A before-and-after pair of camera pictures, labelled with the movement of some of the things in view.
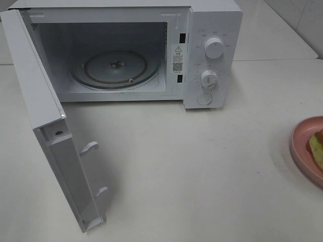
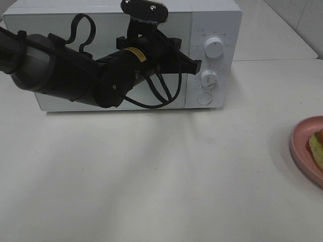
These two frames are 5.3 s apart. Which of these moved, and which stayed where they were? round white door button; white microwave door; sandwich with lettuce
Moved: white microwave door
Stayed: sandwich with lettuce; round white door button
